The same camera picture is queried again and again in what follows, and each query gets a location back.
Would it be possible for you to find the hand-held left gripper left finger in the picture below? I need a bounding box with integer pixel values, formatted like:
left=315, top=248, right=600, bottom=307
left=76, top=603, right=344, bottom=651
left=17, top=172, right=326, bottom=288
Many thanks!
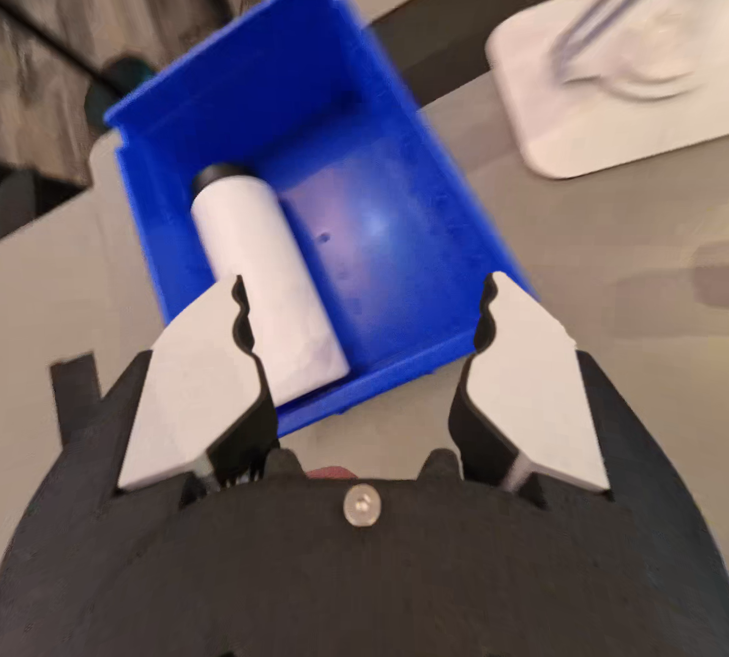
left=118, top=274, right=281, bottom=493

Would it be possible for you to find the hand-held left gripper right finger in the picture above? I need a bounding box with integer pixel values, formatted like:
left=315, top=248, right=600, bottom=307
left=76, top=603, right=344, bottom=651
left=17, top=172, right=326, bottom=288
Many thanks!
left=448, top=271, right=610, bottom=494

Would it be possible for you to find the white bottle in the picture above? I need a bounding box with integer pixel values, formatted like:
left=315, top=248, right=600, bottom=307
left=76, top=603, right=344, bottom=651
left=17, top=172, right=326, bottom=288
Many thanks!
left=191, top=173, right=351, bottom=407

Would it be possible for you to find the blue plastic bin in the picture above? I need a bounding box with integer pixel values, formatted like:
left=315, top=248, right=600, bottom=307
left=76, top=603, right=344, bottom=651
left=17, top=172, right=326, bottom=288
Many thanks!
left=104, top=0, right=539, bottom=438

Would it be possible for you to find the black bottle lid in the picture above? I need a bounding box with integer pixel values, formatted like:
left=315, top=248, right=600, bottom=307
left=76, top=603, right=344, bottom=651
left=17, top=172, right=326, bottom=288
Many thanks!
left=192, top=163, right=257, bottom=197

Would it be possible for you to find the black tape strip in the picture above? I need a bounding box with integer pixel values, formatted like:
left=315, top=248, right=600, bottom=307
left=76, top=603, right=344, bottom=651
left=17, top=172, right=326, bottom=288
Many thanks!
left=370, top=0, right=530, bottom=106
left=50, top=352, right=103, bottom=444

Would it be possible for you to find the white stand base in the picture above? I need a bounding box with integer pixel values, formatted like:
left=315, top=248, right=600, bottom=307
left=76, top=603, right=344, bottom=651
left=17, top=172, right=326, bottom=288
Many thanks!
left=485, top=0, right=729, bottom=180

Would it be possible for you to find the black round-base floor stand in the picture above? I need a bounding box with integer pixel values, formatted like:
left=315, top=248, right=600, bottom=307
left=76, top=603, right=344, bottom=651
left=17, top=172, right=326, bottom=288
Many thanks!
left=0, top=0, right=157, bottom=125

